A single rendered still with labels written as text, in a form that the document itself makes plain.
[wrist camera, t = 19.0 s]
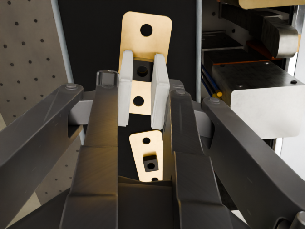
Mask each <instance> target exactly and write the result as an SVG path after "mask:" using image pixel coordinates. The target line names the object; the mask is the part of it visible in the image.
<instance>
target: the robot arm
mask: <svg viewBox="0 0 305 229"><path fill-rule="evenodd" d="M132 76H133V52H132V51H131V50H125V51H124V52H123V59H122V65H121V70H120V74H119V73H118V72H117V71H114V70H99V71H97V82H96V89H95V90H94V91H87V92H84V88H83V86H81V85H78V84H74V83H67V84H64V85H61V86H60V87H58V88H57V89H55V90H54V91H53V92H51V93H50V94H49V95H47V96H46V97H45V98H43V99H42V100H41V101H40V102H38V103H37V104H36V105H34V106H33V107H32V108H30V109H29V110H28V111H26V112H25V113H23V114H22V115H21V116H20V117H19V118H17V119H16V120H14V121H13V122H12V123H10V124H9V125H8V126H6V127H5V128H4V129H2V130H1V131H0V229H305V181H304V180H303V179H302V178H301V177H300V176H299V175H298V174H297V173H296V172H295V171H294V170H293V169H292V168H291V167H290V166H289V165H288V164H287V163H286V162H285V161H284V160H283V159H282V158H281V157H280V156H279V155H278V154H277V153H276V152H275V151H274V150H273V149H272V148H271V147H270V146H269V145H268V144H267V143H266V142H265V141H264V140H263V139H262V138H260V137H259V136H258V135H257V134H256V133H255V132H254V131H253V130H252V129H251V128H250V127H249V126H248V125H247V124H246V123H245V122H244V121H243V120H242V119H241V118H240V117H239V116H238V115H237V114H236V113H235V112H234V111H233V110H232V109H231V108H230V107H229V106H228V105H227V104H226V103H225V102H224V101H222V100H220V99H218V98H216V97H206V98H204V99H203V101H202V103H199V102H196V101H193V100H192V98H191V95H190V94H189V93H188V92H186V91H185V89H184V85H183V83H182V82H181V81H180V80H173V79H168V74H167V68H166V63H165V58H164V56H163V54H156V55H155V56H154V66H153V73H152V81H151V127H152V129H158V130H161V129H163V134H162V141H163V170H162V180H158V181H149V182H142V181H139V180H135V179H130V178H126V177H122V176H118V126H125V127H126V125H128V118H129V108H130V99H131V89H132ZM84 124H87V125H88V126H87V130H86V135H85V139H84V144H83V145H81V146H80V149H79V154H78V158H77V163H76V166H75V171H74V175H73V180H72V184H71V187H70V188H68V189H67V190H65V191H64V192H62V193H60V194H59V195H57V196H55V197H54V198H52V199H51V200H49V201H48V202H46V203H45V204H43V205H42V206H40V207H38V208H37V209H35V210H34V211H32V212H31V213H29V214H28V215H26V216H25V217H23V218H21V219H20V220H18V221H17V222H15V223H14V224H12V225H11V226H9V227H8V228H6V227H7V226H8V225H9V224H10V222H11V221H12V220H13V219H14V218H15V216H16V215H17V214H18V213H19V211H20V210H21V209H22V208H23V206H24V205H25V204H26V202H27V201H28V200H29V198H30V197H31V196H32V194H33V193H34V192H35V191H36V189H37V188H38V187H39V185H40V184H41V183H42V182H43V180H44V179H45V178H46V176H47V175H48V174H49V172H50V171H51V170H52V168H53V167H54V166H55V165H56V163H57V162H58V161H59V159H60V158H61V157H62V156H63V154H64V153H65V152H66V150H67V149H68V148H69V146H70V145H71V144H72V143H73V141H74V140H75V139H76V137H77V136H78V135H79V133H80V132H81V131H82V129H83V125H84ZM214 171H215V173H216V174H217V176H218V178H219V179H220V181H221V182H222V184H223V185H224V187H225V189H226V190H227V192H228V194H229V195H230V197H231V199H232V200H233V202H234V203H235V205H236V207H237V208H238V210H239V211H240V213H241V215H242V216H243V218H244V220H245V221H246V223H247V224H246V223H245V222H244V221H242V220H241V219H240V218H239V217H237V216H236V215H235V214H234V213H233V212H231V211H230V210H229V209H228V208H227V207H226V206H225V205H223V204H222V201H221V197H220V193H219V189H218V186H217V182H216V177H215V174H214Z"/></svg>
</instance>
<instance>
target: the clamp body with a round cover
mask: <svg viewBox="0 0 305 229"><path fill-rule="evenodd" d="M217 2H224V3H225V4H230V5H234V6H237V7H240V8H243V10H248V9H254V8H266V7H279V6H293V7H295V6H297V5H304V4H305V0H217Z"/></svg>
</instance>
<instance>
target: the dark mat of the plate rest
mask: <svg viewBox="0 0 305 229"><path fill-rule="evenodd" d="M57 1H58V5H59V11H60V16H61V20H62V25H63V30H64V36H65V41H66V45H67V50H68V54H69V61H70V65H71V70H72V74H73V79H74V83H75V84H78V85H81V86H83V88H84V92H87V91H94V90H95V89H96V82H97V71H99V70H114V71H117V72H119V59H120V46H121V33H122V20H123V16H124V14H125V13H127V12H129V11H131V12H138V13H146V14H153V15H163V16H167V17H169V18H170V20H171V21H172V29H171V35H170V41H169V48H168V54H167V62H166V68H167V74H168V79H173V80H180V81H181V82H182V83H183V85H184V89H185V91H186V92H188V93H189V94H190V95H191V98H192V100H193V101H196V0H57ZM140 32H141V34H142V35H143V36H150V35H151V34H152V32H153V28H152V26H151V25H149V24H143V25H142V26H141V28H140ZM147 130H153V128H152V127H151V115H148V114H135V113H129V118H128V125H126V127H125V126H118V176H122V177H126V178H130V179H135V180H139V181H140V179H139V175H138V171H137V167H136V163H135V159H134V155H133V151H132V147H131V144H130V140H129V136H130V134H132V133H136V132H142V131H147Z"/></svg>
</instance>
